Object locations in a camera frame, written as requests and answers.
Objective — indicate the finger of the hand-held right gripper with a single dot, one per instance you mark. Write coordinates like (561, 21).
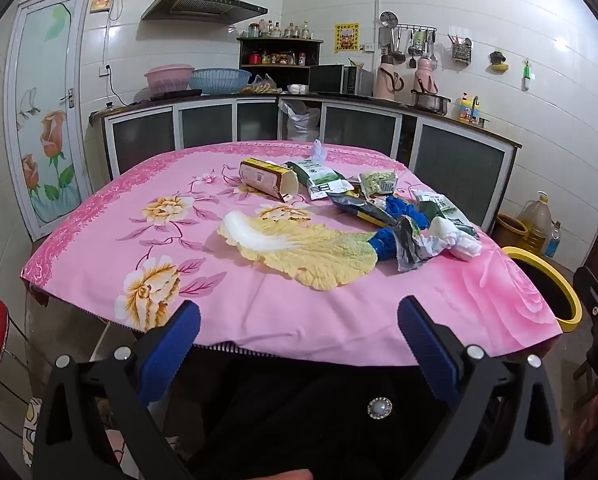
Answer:
(596, 295)

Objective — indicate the steel cooking pot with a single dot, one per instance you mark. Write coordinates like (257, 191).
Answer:
(430, 104)

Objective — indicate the napa cabbage leaf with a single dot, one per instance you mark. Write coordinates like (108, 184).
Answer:
(304, 255)

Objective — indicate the plastic bag with food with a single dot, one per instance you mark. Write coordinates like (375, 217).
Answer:
(264, 85)

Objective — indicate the row of spice jars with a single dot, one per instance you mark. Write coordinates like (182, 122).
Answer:
(276, 58)

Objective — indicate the pink plastic basin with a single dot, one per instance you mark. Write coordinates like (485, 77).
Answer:
(169, 80)

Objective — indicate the green white milk carton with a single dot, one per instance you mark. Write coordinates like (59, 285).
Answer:
(315, 176)

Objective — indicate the yellow rimmed trash bin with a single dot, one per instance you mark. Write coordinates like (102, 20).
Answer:
(573, 317)

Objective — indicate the yellow dish soap bottle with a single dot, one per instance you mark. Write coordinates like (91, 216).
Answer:
(465, 109)

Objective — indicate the row of condiment bottles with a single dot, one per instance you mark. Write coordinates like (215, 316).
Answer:
(279, 31)

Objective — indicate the blue plastic basket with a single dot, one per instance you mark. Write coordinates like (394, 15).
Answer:
(219, 81)

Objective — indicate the green white plastic packet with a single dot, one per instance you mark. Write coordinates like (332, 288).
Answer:
(444, 204)

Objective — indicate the dark foil wrapper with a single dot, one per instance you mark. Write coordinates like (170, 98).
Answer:
(364, 210)

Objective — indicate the row of hanging kitchen utensils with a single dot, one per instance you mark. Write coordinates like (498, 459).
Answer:
(411, 42)

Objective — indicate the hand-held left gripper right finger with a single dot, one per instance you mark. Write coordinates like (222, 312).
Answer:
(426, 350)

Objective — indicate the orange wall box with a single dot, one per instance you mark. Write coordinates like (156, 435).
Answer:
(101, 5)

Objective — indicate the person's black clothing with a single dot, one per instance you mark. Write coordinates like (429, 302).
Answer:
(304, 410)

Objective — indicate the white woven sack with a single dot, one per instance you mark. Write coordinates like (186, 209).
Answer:
(301, 122)

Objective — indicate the sink faucet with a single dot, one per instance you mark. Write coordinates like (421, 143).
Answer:
(475, 107)

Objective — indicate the kitchen counter cabinet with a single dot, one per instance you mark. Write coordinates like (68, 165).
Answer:
(459, 165)

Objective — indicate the blue label water bottle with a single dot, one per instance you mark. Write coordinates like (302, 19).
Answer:
(553, 242)

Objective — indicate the brown yellow bucket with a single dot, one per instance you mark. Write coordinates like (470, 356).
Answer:
(509, 230)

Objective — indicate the flower printed door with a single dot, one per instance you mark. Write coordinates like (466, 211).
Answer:
(44, 85)

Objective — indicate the microwave oven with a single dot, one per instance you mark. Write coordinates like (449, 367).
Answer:
(329, 79)

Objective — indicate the green snack packet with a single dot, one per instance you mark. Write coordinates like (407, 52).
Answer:
(379, 181)

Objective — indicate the yellow wall poster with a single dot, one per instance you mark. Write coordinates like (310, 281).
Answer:
(347, 37)

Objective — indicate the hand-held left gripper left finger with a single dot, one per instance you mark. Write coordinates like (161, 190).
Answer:
(171, 355)

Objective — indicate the cooking oil jug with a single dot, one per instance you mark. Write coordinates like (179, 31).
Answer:
(536, 222)

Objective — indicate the white crumpled tissue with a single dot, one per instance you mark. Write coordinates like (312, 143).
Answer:
(451, 235)

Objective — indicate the yellow paper carton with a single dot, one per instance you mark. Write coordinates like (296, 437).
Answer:
(264, 177)

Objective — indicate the wall chopstick holder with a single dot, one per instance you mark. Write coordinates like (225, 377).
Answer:
(462, 51)

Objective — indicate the dark wooden shelf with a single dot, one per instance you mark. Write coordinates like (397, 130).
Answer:
(244, 60)

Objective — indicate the yellow wall sponge holder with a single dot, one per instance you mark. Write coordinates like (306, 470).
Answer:
(499, 62)

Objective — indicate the pink floral tablecloth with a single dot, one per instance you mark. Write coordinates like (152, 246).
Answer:
(279, 320)

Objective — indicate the lilac yarn bundle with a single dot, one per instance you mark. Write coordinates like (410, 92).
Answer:
(319, 151)

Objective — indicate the silver foil wrapper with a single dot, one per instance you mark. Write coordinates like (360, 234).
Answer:
(409, 250)

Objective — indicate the pink thermos flask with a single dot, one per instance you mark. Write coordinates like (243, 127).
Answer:
(424, 77)
(385, 80)

